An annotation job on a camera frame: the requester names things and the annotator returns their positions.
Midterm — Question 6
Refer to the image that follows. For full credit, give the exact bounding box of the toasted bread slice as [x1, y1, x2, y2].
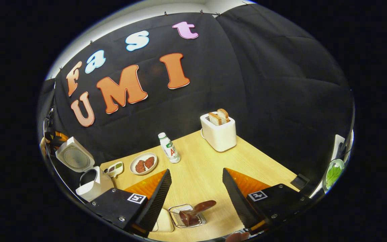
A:
[208, 112, 222, 126]
[217, 108, 230, 123]

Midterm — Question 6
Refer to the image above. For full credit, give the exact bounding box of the white oval plate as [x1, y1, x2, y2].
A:
[129, 152, 158, 176]

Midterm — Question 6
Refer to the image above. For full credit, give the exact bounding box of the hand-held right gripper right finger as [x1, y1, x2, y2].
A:
[222, 168, 313, 236]

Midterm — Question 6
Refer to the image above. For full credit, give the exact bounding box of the white rice cooker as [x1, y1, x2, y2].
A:
[55, 136, 115, 202]

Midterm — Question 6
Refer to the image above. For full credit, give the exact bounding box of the white drink bottle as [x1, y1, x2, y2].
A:
[158, 132, 181, 164]

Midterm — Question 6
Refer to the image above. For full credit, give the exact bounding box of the metal wire chopstick holder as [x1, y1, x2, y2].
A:
[168, 204, 207, 229]

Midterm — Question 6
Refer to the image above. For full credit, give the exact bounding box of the white toaster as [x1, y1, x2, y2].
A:
[200, 112, 237, 152]

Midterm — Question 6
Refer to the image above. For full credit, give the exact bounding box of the small white condiment dish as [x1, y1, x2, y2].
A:
[104, 161, 124, 178]

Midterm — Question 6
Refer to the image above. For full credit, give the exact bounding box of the brown wooden spoon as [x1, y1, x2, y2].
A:
[179, 200, 217, 226]

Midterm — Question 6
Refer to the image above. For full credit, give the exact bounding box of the black box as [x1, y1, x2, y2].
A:
[290, 173, 310, 191]

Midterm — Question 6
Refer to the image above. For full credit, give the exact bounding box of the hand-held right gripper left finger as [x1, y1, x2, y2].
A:
[89, 169, 172, 237]

